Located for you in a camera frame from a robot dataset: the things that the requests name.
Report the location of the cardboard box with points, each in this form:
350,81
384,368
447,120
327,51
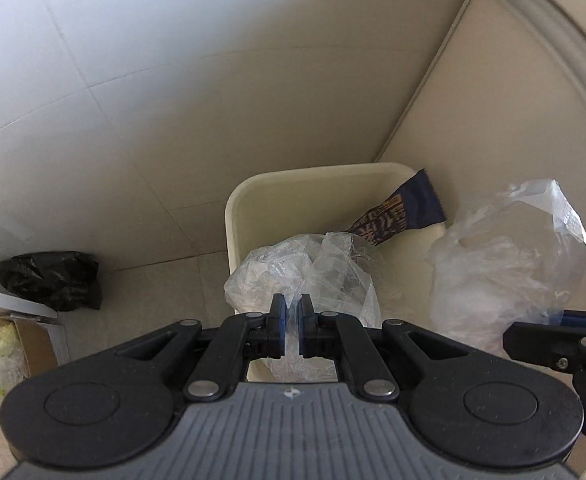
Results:
35,345

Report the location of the black plastic bag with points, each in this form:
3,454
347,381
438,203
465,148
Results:
48,277

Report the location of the dark blue snack wrapper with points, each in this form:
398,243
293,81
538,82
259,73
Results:
408,205

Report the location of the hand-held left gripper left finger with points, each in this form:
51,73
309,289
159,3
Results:
279,325

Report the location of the cream plastic trash bin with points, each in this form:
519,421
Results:
293,195

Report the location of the beige kitchen cabinet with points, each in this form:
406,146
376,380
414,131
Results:
498,110

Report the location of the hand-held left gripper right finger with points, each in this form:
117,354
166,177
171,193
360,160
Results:
305,327

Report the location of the clear plastic bag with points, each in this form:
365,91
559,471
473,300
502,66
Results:
283,270
493,270

